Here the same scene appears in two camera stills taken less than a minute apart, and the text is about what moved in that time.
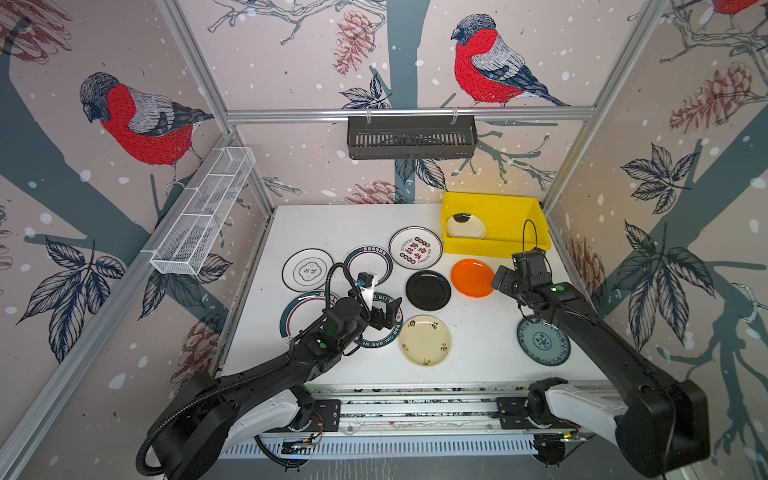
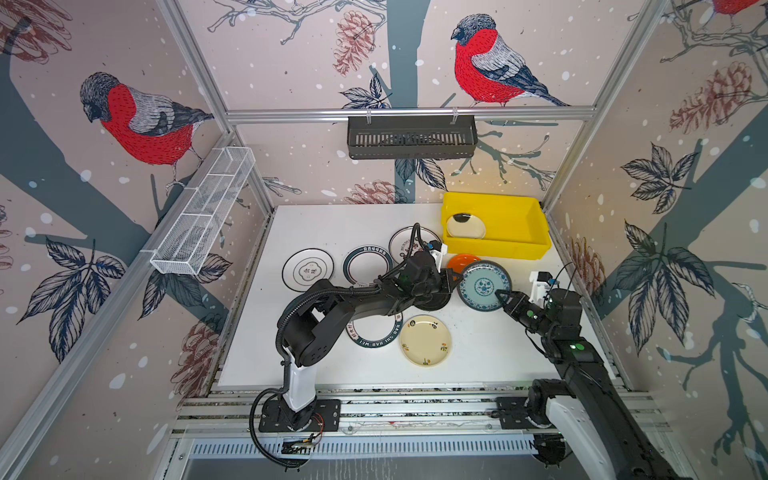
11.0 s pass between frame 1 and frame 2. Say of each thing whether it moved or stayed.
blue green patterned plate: moved
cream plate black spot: stayed
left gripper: moved
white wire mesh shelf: stayed
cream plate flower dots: stayed
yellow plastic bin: stayed
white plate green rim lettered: stayed
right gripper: moved
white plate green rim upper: stayed
